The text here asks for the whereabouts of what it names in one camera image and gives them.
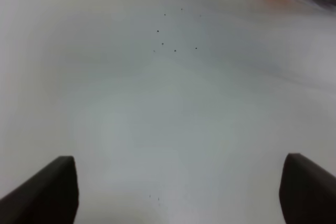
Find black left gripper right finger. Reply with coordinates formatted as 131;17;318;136
279;153;335;224

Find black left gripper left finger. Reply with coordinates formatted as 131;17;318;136
1;156;79;223

